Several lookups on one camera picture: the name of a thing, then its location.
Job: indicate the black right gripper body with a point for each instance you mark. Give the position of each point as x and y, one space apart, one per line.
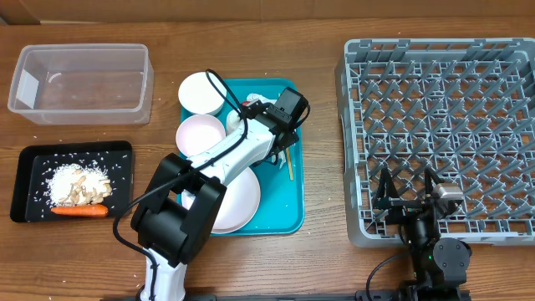
404 209

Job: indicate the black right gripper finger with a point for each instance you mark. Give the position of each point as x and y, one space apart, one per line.
386 185
433 183

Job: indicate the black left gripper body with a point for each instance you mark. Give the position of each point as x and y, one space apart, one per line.
293 135

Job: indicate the pink small bowl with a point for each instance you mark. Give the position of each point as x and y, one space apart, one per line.
198 133

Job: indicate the white bowl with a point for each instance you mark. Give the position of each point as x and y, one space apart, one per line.
200 94

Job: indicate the orange carrot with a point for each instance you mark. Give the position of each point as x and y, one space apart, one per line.
96 210

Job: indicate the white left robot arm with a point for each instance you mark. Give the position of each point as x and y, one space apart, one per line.
175 216

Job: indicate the grey dishwasher rack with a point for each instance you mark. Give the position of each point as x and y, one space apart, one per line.
463 107

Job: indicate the black waste tray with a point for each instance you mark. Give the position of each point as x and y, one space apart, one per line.
116 157

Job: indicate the wooden chopstick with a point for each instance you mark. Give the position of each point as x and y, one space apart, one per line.
285 158

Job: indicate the crumpled white napkin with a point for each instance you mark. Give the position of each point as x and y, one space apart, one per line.
258 97

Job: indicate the white paper cup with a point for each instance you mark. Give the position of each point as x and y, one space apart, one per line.
233 122

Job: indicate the teal serving tray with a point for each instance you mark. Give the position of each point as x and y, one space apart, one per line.
281 209

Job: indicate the pink round plate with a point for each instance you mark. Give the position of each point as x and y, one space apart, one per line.
239 204

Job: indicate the rice and peanut pile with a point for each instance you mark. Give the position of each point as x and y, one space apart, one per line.
73 185

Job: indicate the clear plastic bin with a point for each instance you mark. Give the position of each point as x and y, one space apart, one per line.
83 84

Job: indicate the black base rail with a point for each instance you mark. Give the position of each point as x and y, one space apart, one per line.
378 295

